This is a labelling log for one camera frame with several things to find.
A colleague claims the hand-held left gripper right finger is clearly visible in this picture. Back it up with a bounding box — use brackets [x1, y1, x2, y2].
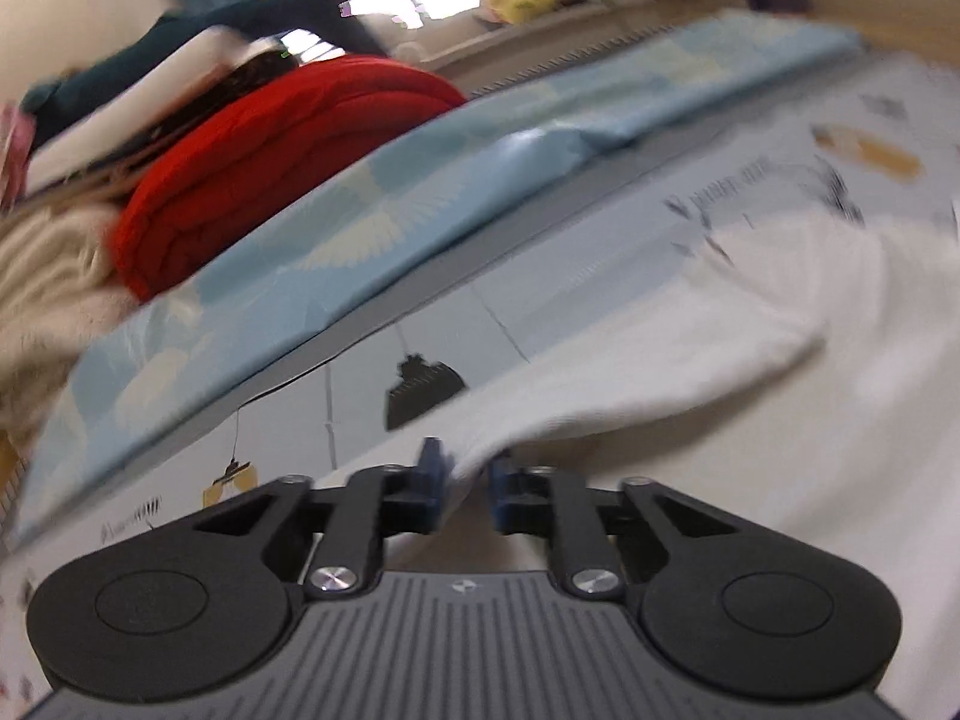
[487, 450, 740, 601]

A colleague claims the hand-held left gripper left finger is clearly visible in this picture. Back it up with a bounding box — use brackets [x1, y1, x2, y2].
[191, 436, 455, 601]

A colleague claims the white small shirt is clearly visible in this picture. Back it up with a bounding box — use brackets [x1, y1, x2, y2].
[311, 206, 960, 720]

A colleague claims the printed grey bed mat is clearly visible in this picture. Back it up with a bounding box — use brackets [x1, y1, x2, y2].
[0, 52, 960, 706]

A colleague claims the light blue patterned quilt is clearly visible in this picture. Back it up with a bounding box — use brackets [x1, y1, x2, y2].
[15, 15, 863, 541]

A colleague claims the red folded blanket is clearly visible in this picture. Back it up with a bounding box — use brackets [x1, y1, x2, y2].
[112, 56, 470, 302]

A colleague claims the cream knitted cloth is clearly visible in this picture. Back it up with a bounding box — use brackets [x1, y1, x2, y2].
[0, 187, 143, 451]

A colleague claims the white pillow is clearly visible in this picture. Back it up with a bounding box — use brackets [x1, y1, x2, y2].
[26, 26, 260, 192]

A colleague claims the dark teal cloth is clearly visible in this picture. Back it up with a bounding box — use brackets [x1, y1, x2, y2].
[21, 0, 402, 147]

